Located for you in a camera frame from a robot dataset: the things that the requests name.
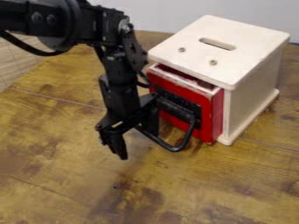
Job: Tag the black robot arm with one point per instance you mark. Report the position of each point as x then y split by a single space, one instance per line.
46 27

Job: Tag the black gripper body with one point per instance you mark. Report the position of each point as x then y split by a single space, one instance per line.
126 110

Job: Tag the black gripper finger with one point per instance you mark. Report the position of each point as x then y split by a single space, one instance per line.
117 146
150 124

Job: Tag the white wooden drawer box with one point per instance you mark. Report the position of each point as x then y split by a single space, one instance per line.
235 56

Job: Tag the red drawer with black handle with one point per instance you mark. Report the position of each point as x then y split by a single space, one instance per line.
189 104

